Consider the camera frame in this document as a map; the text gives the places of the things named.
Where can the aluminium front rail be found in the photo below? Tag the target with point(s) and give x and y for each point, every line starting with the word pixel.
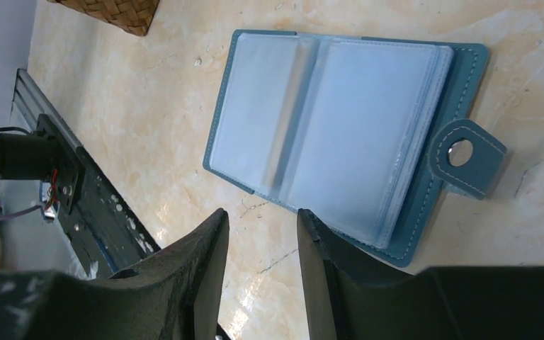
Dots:
pixel 33 157

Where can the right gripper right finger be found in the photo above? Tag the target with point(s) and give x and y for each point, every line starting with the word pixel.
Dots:
pixel 350 295

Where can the woven brown divided basket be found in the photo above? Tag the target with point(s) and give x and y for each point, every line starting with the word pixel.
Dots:
pixel 133 16

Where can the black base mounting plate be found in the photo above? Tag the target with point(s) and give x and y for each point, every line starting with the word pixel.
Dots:
pixel 104 232

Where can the teal leather card holder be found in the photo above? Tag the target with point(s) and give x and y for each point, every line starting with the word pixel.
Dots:
pixel 364 132

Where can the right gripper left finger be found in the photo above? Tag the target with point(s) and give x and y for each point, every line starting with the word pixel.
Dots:
pixel 173 294

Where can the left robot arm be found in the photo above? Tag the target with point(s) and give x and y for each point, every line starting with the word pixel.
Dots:
pixel 28 238

